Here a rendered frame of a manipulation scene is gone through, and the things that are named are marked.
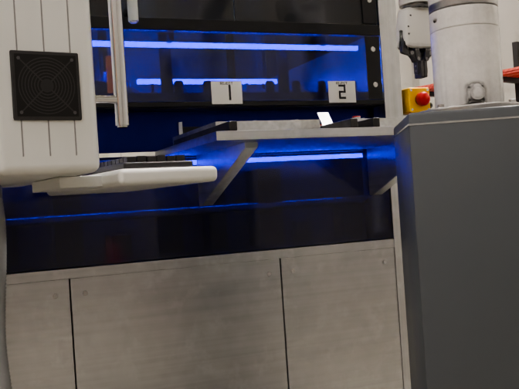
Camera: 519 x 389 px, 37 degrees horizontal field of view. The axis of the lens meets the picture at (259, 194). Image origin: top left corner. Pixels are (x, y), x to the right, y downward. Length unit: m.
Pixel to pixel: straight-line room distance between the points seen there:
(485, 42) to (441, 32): 0.08
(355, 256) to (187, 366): 0.55
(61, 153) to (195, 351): 0.81
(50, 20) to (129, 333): 0.86
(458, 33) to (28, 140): 0.75
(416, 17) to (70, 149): 0.97
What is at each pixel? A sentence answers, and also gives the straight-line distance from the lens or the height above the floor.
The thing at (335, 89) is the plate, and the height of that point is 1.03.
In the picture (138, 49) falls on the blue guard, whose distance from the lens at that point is 1.98.
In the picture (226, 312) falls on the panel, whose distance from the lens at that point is 2.02.
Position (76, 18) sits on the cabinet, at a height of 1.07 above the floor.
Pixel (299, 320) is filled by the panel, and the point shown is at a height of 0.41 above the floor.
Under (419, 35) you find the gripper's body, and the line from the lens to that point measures 1.97.
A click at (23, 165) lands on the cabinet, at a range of 1.34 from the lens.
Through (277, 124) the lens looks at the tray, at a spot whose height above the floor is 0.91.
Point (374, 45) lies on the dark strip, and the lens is 2.25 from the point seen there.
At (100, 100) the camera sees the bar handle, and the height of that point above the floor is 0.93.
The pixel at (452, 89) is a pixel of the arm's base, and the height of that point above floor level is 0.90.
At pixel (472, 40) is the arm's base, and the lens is 1.40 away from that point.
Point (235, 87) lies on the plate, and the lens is 2.04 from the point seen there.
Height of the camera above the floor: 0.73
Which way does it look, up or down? 1 degrees up
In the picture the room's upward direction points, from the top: 4 degrees counter-clockwise
